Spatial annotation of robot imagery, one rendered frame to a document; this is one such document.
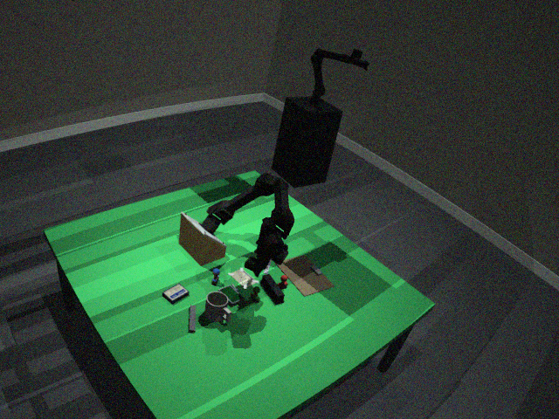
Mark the red rubber stamp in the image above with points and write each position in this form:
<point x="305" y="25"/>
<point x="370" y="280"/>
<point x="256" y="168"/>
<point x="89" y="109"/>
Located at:
<point x="284" y="283"/>

